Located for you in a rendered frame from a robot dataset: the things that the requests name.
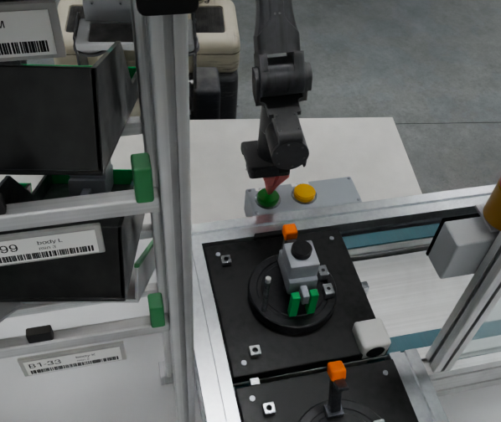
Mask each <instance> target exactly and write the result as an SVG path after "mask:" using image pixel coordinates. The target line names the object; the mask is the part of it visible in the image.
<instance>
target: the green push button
mask: <svg viewBox="0 0 501 422"><path fill-rule="evenodd" d="M257 201H258V203H259V204H260V205H262V206H264V207H273V206H275V205H277V203H278V201H279V194H278V192H277V191H276V190H274V191H273V193H272V194H267V192H266V189H265V188H263V189H262V190H260V191H259V192H258V194H257Z"/></svg>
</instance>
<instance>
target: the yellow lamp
mask: <svg viewBox="0 0 501 422"><path fill-rule="evenodd" d="M483 216H484V218H485V219H486V220H487V221H488V223H489V224H490V225H492V226H493V227H494V228H495V229H498V230H500V231H501V187H500V184H499V180H498V182H497V184H496V186H495V188H494V189H493V191H492V193H491V195H490V197H489V199H488V201H487V202H486V204H485V206H484V208H483Z"/></svg>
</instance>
